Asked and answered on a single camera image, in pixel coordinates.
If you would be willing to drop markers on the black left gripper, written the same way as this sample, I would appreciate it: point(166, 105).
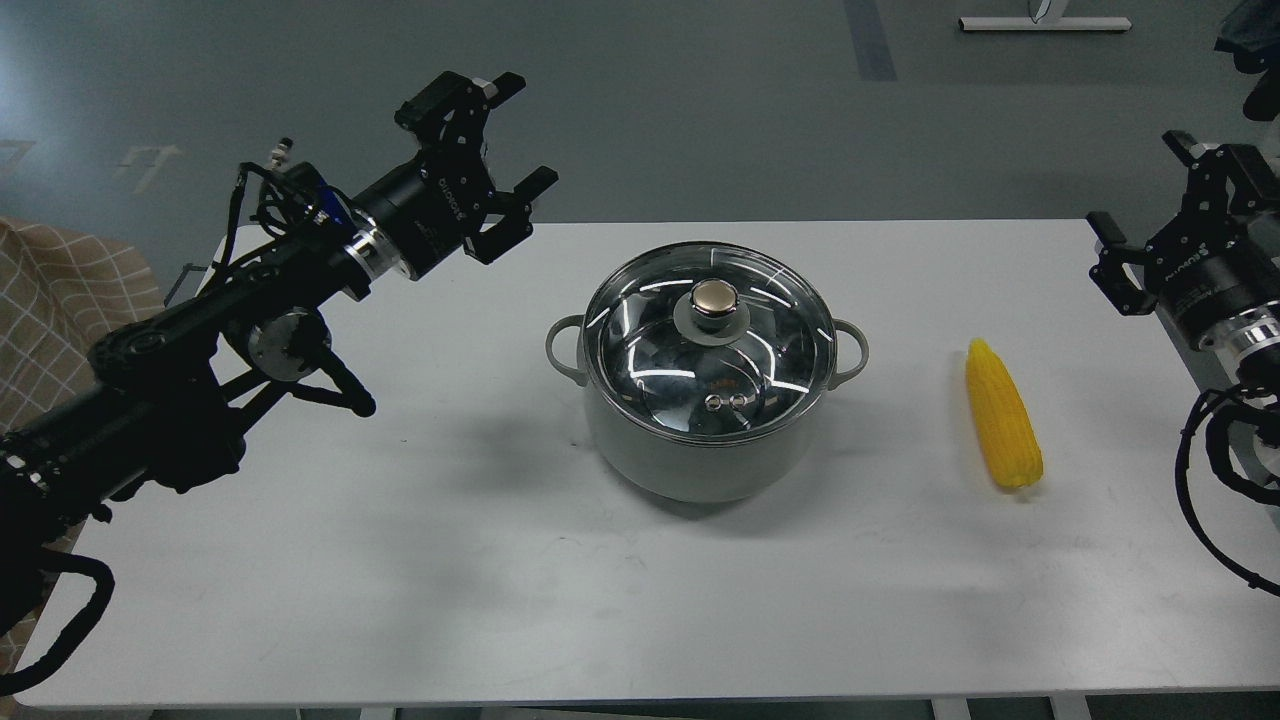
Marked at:
point(444, 198)

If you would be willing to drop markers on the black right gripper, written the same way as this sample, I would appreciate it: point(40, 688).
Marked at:
point(1202, 268)

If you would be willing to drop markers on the glass pot lid gold knob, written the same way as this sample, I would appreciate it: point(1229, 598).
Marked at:
point(711, 343)

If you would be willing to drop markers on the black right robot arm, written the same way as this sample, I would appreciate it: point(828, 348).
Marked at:
point(1237, 424)

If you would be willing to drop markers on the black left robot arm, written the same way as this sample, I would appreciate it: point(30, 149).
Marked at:
point(174, 395)

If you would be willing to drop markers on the yellow corn cob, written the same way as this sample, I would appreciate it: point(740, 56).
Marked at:
point(1006, 437)

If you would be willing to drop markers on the grey steel cooking pot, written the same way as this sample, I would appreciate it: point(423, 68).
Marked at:
point(677, 470)

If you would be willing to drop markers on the dark object top right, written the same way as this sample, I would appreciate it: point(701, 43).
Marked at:
point(1249, 33)

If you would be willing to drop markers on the white desk base bar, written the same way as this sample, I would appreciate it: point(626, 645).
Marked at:
point(1045, 17)

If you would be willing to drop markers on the beige checkered cloth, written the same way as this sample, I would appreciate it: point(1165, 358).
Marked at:
point(61, 291)

